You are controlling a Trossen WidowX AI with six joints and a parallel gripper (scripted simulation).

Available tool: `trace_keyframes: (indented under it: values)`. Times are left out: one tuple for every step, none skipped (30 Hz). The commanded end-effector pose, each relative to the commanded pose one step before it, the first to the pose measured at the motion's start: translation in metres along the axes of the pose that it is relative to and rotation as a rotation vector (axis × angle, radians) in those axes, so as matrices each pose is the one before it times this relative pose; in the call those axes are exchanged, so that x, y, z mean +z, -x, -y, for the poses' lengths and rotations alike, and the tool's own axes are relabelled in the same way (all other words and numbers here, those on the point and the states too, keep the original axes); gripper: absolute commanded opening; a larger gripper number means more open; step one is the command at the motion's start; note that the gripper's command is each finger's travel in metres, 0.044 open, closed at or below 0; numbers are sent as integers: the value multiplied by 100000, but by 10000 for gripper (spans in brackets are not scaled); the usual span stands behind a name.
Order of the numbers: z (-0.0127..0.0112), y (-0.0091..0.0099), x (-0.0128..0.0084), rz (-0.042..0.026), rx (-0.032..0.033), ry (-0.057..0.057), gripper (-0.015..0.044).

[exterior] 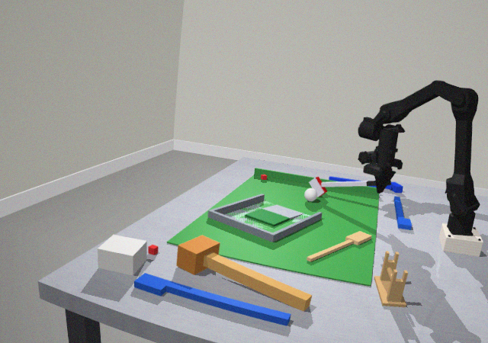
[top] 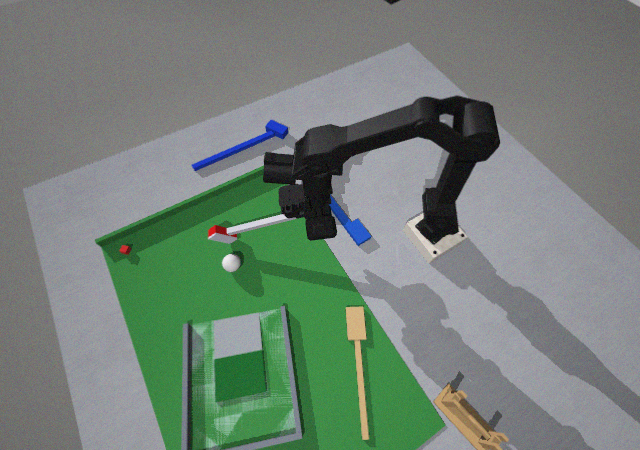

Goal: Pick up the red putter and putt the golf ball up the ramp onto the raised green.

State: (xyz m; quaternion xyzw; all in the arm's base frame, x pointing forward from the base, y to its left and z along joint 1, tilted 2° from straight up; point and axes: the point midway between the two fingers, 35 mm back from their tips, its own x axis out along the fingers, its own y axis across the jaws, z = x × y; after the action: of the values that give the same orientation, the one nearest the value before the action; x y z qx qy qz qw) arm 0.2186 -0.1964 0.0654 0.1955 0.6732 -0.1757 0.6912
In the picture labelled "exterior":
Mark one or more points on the green flat mat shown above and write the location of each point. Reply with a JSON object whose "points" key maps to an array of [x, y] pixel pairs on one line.
{"points": [[344, 213]]}

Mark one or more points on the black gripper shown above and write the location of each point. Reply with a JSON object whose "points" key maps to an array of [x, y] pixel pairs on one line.
{"points": [[382, 171]]}

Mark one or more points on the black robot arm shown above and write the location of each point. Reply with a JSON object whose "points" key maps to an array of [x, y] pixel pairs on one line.
{"points": [[459, 188]]}

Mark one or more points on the white golf ball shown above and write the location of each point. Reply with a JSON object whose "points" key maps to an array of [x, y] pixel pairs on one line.
{"points": [[310, 194]]}

